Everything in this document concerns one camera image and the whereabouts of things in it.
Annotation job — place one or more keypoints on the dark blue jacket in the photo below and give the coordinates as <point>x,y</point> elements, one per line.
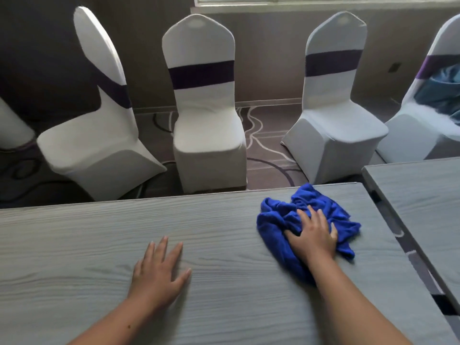
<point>442,93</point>

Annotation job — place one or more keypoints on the grey wooden table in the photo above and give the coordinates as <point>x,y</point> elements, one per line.
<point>424,204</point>
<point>90,240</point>

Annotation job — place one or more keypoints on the white covered chair purple sash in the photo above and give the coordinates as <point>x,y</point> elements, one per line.
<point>208,140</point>
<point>334,132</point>
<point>413,136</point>
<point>93,147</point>

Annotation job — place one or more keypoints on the person's right forearm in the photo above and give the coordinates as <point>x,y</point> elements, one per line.
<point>352,309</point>

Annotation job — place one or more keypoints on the blue microfibre cloth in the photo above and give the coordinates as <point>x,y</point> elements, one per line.
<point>276,219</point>

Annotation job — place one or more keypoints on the person's right hand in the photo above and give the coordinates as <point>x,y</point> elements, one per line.
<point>314,240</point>

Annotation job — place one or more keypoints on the tall white planter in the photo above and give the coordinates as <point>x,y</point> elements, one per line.
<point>12,129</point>

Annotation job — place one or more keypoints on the person's left hand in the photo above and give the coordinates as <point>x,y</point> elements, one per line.
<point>154,280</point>

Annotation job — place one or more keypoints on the person's left forearm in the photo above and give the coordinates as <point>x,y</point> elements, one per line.
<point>125,323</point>

